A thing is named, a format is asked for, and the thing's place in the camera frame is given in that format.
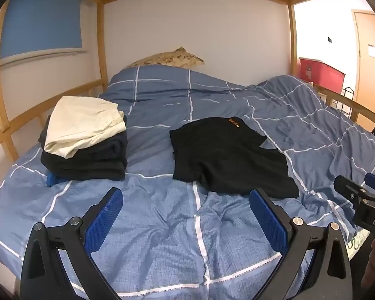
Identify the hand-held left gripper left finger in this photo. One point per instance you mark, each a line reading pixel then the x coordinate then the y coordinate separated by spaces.
pixel 103 222

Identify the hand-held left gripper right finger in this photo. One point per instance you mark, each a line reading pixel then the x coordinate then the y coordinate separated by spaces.
pixel 267 222

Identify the black pants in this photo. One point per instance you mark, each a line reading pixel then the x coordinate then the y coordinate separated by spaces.
pixel 228 156

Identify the white patterned bed sheet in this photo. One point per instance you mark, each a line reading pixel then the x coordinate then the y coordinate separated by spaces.
pixel 354 244

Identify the blue checked blanket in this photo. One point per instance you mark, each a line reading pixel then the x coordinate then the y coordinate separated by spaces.
pixel 162 225

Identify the dark folded clothes stack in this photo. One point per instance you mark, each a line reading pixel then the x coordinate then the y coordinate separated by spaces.
pixel 90 159

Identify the blue folded cloth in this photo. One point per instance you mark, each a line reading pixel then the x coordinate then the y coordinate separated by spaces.
pixel 51 179

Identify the cream folded cloth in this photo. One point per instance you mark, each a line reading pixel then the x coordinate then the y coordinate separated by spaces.
pixel 81 125

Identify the beige door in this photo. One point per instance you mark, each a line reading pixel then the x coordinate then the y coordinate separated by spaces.
pixel 370 68

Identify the red storage bin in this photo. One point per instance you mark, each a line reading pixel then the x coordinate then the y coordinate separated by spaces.
pixel 322 72

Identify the beige patterned pillow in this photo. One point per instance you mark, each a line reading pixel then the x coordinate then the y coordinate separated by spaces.
pixel 168 58

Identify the blue window blind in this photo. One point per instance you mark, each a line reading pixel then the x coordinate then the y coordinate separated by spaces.
pixel 40 18

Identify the wooden bunk bed frame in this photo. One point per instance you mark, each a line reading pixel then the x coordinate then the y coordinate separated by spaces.
pixel 101 37

